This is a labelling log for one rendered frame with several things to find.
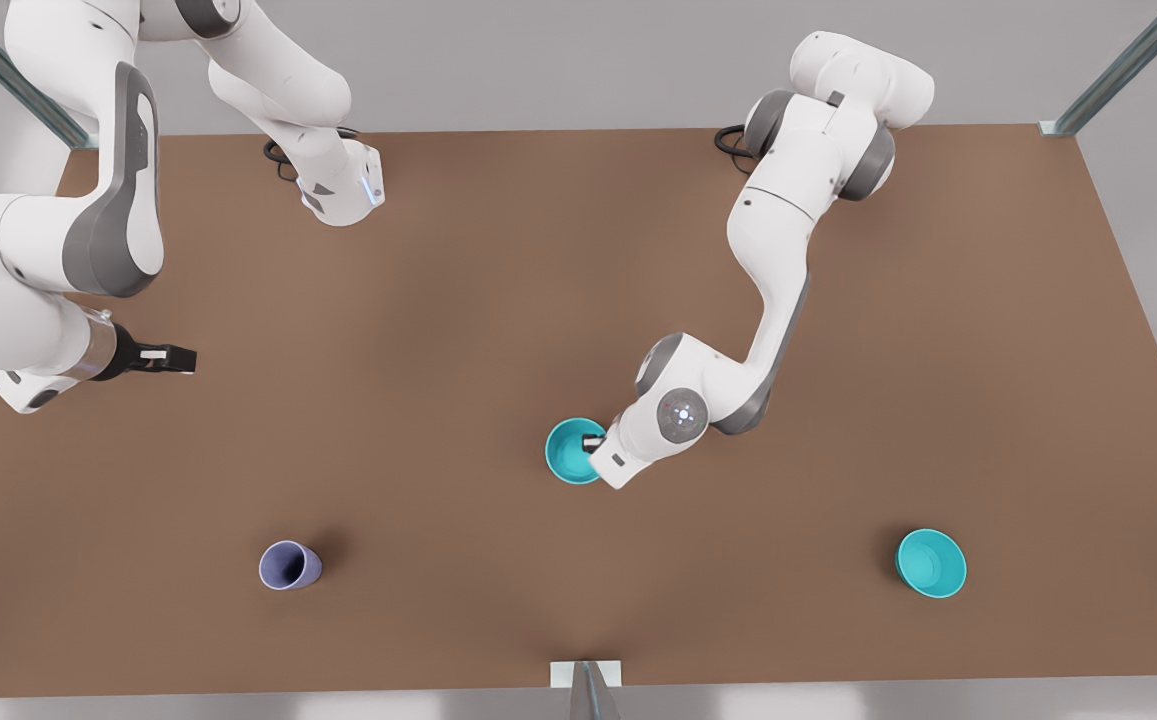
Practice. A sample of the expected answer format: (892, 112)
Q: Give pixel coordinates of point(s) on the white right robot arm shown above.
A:
(38, 230)

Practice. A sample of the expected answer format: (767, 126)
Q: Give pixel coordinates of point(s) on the teal bowl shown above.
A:
(931, 564)
(566, 452)

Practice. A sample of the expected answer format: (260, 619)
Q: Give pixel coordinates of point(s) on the purple cup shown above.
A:
(287, 566)

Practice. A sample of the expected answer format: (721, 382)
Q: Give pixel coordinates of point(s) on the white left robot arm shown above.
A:
(773, 235)

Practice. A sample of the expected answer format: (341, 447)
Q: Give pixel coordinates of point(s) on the silver frame post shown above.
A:
(1123, 66)
(590, 688)
(8, 72)

